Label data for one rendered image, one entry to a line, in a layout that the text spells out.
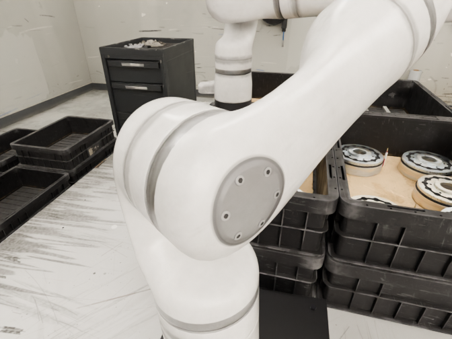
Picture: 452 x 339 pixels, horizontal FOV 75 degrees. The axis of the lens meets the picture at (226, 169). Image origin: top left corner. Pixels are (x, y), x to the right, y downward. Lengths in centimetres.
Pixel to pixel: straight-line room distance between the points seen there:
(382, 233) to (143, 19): 410
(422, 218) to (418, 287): 13
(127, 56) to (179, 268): 195
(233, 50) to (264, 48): 336
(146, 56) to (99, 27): 266
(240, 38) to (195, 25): 351
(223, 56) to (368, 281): 45
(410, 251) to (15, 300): 66
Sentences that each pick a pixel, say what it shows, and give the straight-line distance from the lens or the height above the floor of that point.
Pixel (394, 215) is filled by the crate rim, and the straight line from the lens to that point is 45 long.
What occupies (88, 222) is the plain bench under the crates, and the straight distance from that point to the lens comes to 79.
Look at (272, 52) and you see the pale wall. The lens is 391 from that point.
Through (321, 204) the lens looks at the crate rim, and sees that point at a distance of 43.
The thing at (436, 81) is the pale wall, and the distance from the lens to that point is 424.
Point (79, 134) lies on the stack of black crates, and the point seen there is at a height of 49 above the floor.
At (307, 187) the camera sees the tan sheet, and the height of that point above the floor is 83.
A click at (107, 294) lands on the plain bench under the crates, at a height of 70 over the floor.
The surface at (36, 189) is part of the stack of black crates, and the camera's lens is 167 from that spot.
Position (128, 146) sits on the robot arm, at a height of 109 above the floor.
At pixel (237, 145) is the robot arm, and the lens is 15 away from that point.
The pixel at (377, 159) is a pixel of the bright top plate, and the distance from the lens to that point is 73.
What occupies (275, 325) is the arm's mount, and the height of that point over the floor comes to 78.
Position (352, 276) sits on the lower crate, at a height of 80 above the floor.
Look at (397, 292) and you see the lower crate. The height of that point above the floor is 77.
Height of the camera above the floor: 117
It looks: 30 degrees down
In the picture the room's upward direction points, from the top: straight up
